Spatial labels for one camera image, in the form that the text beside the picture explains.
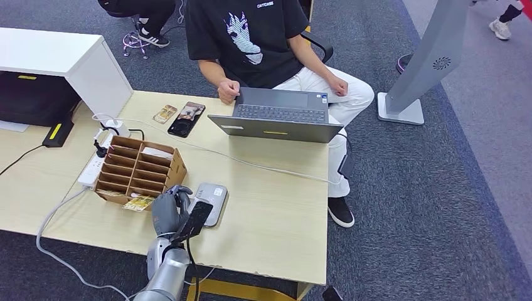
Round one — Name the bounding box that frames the black device with yellow label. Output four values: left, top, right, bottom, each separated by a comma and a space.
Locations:
41, 119, 75, 149

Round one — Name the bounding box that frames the white card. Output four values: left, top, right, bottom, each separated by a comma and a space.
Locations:
141, 146, 173, 161

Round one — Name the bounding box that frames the black office chair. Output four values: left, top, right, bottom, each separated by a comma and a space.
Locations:
299, 25, 334, 64

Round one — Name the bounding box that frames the yellow printed key card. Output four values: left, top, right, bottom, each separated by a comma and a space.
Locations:
122, 195, 156, 213

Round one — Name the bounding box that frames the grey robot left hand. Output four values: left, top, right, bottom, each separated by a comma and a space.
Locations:
150, 185, 194, 238

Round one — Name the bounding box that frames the grey card reader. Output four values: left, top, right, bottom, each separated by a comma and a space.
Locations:
187, 182, 228, 228

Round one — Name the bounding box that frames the person's right hand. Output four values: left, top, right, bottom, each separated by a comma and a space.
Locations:
217, 78, 241, 105

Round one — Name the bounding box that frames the grey laptop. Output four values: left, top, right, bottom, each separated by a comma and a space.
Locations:
207, 87, 344, 144

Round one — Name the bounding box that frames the dark round floor base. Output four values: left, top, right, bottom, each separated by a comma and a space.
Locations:
395, 53, 413, 76

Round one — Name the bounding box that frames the person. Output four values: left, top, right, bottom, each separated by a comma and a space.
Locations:
471, 0, 524, 41
97, 0, 178, 48
184, 0, 375, 228

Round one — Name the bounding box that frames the black plug with cable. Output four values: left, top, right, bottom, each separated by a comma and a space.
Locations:
92, 126, 146, 159

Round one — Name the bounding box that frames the person's left hand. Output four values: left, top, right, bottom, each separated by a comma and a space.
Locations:
326, 75, 349, 97

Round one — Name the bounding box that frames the black smartphone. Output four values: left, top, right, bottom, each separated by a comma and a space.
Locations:
167, 102, 206, 139

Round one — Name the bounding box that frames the purple chair base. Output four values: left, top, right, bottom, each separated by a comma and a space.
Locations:
121, 31, 151, 60

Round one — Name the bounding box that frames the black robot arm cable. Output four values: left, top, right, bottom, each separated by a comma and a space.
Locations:
184, 236, 201, 301

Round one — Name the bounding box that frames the thin black table cable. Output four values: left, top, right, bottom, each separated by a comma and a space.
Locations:
0, 144, 45, 177

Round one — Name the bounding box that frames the grey power strip cable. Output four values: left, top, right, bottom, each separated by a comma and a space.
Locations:
35, 187, 216, 301

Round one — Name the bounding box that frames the white cabinet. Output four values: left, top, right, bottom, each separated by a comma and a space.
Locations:
0, 27, 134, 121

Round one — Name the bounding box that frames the yellow table frame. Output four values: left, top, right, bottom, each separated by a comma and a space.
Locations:
186, 277, 314, 301

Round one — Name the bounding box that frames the black laptop power adapter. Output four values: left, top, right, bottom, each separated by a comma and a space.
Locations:
337, 154, 355, 180

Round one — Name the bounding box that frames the brown slotted card organizer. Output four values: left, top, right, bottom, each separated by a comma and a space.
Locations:
93, 135, 188, 212

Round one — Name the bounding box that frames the white power strip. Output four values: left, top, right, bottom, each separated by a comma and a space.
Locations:
77, 132, 115, 190

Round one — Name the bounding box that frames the small black object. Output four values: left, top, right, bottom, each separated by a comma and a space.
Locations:
322, 285, 344, 301

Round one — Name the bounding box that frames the white charger plug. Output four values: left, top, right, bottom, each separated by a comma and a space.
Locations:
100, 119, 131, 139

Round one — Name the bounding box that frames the thin white cable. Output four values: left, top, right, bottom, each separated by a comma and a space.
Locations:
92, 113, 342, 186

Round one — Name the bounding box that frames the grey kiosk stand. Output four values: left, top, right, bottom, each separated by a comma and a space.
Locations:
377, 0, 472, 126

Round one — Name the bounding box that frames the white paper sheet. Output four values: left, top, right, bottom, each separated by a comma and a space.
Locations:
0, 120, 30, 133

